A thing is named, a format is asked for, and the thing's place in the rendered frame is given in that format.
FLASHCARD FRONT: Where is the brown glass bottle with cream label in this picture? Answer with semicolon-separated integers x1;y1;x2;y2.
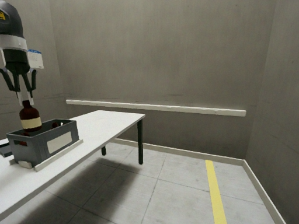
19;100;42;132

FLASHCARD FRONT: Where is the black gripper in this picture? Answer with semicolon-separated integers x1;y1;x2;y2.
0;49;37;106

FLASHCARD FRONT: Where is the grey plastic crate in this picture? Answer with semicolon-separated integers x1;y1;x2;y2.
6;119;79;168

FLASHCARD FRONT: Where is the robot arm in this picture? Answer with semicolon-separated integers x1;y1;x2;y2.
0;0;27;51

